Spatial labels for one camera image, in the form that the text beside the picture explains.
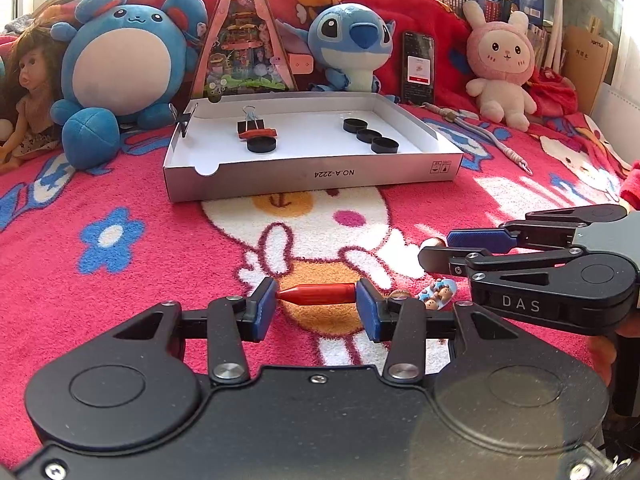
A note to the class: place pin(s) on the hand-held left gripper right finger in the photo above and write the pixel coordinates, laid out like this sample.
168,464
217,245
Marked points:
370,312

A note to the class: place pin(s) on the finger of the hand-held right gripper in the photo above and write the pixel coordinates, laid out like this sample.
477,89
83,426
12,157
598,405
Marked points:
480,240
445,260

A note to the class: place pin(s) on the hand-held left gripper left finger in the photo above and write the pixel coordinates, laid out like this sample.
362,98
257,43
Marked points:
265,307

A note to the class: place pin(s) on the red crayon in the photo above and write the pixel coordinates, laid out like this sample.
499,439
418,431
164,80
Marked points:
320,294

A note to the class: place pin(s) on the white cardboard box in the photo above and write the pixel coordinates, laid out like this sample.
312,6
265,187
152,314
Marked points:
310,155

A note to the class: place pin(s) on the person's right hand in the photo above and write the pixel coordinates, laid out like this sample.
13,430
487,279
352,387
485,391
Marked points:
602,355

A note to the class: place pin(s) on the bear figure charm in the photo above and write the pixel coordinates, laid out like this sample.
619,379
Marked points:
440,294

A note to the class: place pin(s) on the black round disc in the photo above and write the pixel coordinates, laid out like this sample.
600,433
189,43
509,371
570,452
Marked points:
354,125
385,146
261,146
369,136

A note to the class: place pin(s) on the printed red blanket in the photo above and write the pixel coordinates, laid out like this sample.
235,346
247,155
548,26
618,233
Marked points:
125,270

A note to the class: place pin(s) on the red cloth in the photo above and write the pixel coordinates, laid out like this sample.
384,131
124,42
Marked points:
552,92

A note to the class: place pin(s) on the pink bunny plush toy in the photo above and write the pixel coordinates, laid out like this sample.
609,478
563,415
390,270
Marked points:
500,60

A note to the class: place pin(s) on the black binder clip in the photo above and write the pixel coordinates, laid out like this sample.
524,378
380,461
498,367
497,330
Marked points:
251,125
182,120

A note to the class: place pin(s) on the black smartphone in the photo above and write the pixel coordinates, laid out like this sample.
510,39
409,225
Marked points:
418,67

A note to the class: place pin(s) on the brown cardboard box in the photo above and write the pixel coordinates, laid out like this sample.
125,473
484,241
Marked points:
587,65

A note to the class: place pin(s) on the white wooden stand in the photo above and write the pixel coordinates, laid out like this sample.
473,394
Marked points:
555,20

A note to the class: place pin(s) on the row of red-spined books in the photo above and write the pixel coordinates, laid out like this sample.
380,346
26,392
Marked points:
475,0

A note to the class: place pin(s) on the blue alien plush toy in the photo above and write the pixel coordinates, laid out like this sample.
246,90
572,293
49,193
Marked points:
345,40

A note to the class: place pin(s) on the small pink box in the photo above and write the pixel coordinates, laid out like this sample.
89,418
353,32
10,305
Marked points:
301,63

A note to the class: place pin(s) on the triangular toy display case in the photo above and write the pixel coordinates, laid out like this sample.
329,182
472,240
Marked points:
242,60

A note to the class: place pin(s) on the round blue plush toy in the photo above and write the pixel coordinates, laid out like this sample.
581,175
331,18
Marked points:
120,75

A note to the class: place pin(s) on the brown-haired doll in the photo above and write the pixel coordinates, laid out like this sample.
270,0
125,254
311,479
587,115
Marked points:
30,75

